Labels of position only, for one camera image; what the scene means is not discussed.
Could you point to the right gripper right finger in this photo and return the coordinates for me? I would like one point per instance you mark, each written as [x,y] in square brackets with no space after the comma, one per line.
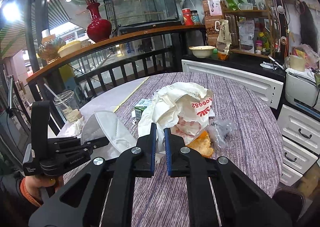
[220,194]

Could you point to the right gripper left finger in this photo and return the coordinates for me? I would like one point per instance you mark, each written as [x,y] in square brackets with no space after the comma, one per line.
[101,194]

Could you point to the white paper bag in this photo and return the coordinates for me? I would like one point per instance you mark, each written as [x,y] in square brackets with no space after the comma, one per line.
[182,107]

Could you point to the person's left hand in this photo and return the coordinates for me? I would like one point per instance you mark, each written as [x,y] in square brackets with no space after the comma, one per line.
[30,187]

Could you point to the orange chip wrapper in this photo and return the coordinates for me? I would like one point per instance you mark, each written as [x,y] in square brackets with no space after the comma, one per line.
[202,144]

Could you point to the plastic cup with straw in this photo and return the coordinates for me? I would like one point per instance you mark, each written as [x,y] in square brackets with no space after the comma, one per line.
[66,103]

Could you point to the clear crumpled plastic wrap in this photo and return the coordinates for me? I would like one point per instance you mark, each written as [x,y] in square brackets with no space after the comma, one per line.
[219,130]

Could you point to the white middle drawer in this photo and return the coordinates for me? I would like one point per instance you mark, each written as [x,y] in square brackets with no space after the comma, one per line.
[297,157]

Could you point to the green milk carton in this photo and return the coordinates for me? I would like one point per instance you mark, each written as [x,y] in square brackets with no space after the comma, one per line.
[140,107]

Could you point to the white upper drawer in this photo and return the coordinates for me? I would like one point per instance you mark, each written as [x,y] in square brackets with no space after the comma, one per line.
[300,128]

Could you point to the white curved cabinet panel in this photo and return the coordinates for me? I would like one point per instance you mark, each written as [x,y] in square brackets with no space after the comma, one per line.
[268,89]

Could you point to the white printer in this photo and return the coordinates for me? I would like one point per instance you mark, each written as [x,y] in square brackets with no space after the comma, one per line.
[302,89]

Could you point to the red vase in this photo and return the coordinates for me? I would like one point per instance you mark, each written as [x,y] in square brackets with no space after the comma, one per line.
[99,29]

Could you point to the cream bowl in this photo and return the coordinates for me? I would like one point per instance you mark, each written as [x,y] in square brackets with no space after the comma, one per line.
[202,51]

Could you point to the wooden shelf rack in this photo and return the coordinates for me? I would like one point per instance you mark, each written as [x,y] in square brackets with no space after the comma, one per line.
[253,32]

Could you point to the glass terrarium tank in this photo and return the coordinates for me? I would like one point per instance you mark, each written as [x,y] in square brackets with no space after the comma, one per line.
[135,13]

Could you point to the red tin can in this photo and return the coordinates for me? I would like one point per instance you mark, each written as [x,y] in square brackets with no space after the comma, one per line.
[187,17]

